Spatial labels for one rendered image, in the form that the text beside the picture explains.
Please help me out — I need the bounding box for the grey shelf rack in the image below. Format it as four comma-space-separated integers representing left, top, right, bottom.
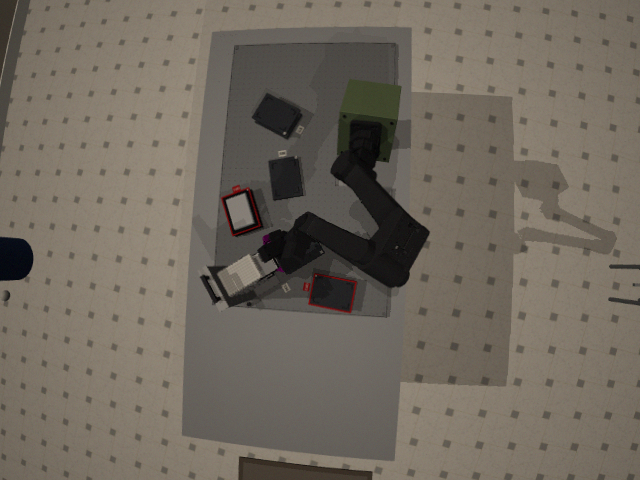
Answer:
207, 256, 280, 307

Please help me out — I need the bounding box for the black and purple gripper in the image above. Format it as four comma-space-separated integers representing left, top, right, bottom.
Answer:
263, 229, 289, 272

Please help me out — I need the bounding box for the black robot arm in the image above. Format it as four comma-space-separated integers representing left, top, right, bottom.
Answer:
257, 120, 430, 288

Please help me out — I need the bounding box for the white well plate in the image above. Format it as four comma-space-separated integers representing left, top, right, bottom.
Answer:
226, 193, 255, 230

